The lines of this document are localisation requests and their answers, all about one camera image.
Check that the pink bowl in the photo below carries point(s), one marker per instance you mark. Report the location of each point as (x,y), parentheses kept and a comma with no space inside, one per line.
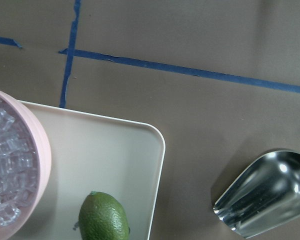
(44,159)

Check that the metal ice scoop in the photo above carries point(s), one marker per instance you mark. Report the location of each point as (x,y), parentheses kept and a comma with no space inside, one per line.
(264,196)

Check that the pile of clear ice cubes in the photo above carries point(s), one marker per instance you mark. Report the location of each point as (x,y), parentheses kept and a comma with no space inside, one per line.
(18,166)

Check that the cream rectangular tray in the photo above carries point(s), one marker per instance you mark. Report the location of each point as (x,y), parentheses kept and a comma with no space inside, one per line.
(95,153)

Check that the green lime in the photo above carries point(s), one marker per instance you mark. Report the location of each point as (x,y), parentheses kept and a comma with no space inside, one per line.
(102,217)

